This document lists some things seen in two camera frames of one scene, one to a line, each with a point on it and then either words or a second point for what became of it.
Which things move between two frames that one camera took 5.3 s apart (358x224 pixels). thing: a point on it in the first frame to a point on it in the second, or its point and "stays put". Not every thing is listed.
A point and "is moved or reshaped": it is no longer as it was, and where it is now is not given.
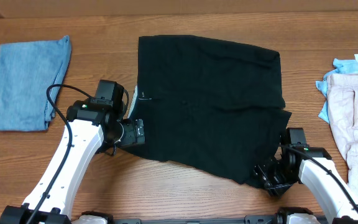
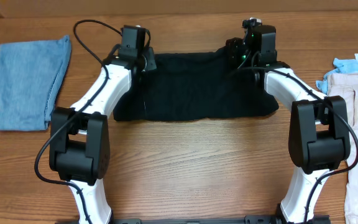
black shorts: (209, 103) is moved or reshaped
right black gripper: (268, 179) to (234, 48)
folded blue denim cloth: (29, 73) stays put
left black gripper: (131, 137) to (149, 52)
